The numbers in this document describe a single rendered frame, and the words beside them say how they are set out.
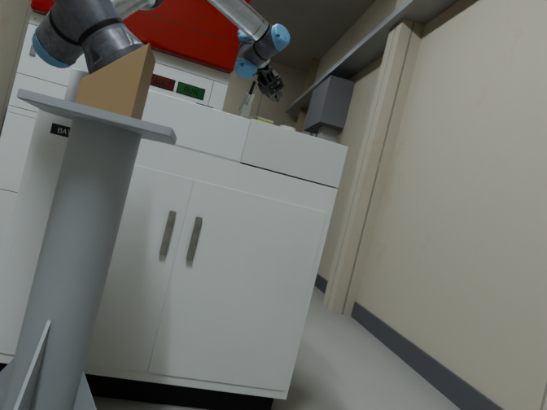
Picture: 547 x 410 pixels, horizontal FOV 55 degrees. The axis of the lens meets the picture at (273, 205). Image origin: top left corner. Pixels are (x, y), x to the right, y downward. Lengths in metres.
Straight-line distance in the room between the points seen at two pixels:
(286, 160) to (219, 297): 0.49
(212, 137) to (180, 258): 0.39
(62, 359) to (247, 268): 0.66
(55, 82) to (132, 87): 1.08
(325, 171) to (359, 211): 2.46
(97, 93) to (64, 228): 0.31
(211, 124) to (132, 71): 0.49
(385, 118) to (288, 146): 2.64
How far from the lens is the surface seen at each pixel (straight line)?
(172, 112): 1.66
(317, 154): 1.77
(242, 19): 1.74
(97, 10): 1.33
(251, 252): 1.72
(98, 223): 1.26
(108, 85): 1.25
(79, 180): 1.25
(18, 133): 2.30
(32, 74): 2.32
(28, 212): 1.66
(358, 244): 4.24
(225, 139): 1.68
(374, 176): 4.26
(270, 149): 1.71
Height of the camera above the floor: 0.71
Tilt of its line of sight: level
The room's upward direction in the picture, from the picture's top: 14 degrees clockwise
